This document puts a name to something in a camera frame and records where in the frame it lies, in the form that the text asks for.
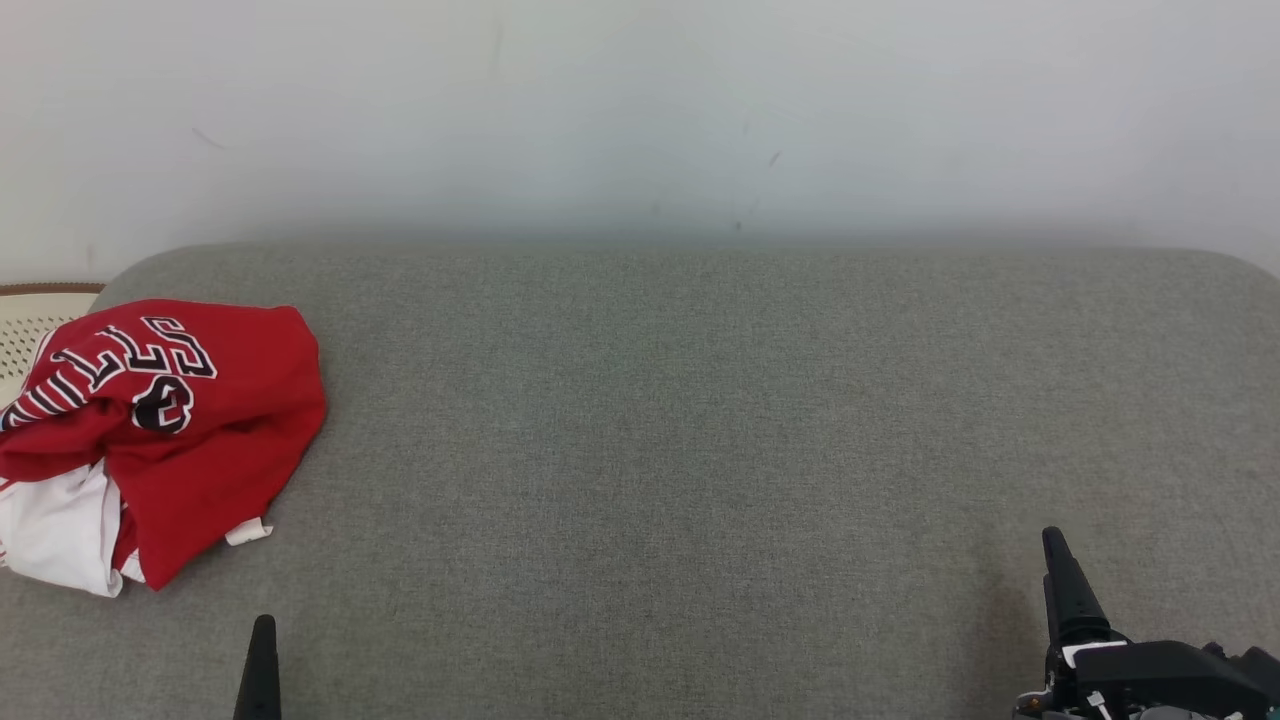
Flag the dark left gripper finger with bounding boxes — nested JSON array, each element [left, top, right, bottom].
[[233, 615, 283, 720]]

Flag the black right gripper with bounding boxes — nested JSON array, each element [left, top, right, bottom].
[[1015, 527, 1276, 720]]

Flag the cream laundry basket brown rim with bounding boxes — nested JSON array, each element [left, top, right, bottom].
[[0, 283, 106, 409]]

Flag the red Bulls 23 shorts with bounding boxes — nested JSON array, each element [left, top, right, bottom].
[[0, 299, 328, 481]]

